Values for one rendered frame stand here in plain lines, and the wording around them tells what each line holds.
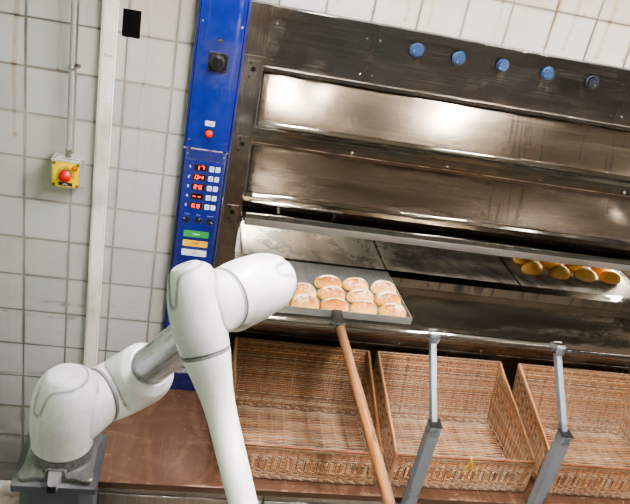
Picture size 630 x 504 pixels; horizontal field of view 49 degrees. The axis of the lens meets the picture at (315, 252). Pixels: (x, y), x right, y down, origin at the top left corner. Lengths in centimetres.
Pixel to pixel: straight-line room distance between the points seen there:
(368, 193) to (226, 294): 127
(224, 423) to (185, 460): 121
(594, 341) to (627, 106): 102
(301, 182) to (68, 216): 83
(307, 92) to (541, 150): 89
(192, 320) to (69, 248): 137
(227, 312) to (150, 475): 127
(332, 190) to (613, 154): 106
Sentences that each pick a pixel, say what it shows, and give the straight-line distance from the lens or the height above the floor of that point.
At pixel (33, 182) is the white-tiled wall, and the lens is 259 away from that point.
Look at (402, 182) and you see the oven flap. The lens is 260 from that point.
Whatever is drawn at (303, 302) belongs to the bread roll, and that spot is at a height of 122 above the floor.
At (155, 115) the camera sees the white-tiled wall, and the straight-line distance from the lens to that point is 244.
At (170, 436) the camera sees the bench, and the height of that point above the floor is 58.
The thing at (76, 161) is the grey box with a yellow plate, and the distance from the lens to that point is 246.
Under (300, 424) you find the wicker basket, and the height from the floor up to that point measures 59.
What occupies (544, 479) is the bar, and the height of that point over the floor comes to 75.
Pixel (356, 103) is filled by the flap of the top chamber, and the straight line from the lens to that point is 247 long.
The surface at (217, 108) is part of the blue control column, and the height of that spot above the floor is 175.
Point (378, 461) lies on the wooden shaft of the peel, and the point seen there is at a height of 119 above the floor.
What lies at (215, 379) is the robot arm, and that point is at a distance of 140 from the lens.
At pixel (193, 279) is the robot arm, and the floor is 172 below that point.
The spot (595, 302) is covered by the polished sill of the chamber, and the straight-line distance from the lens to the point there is 313.
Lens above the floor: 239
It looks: 26 degrees down
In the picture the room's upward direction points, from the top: 12 degrees clockwise
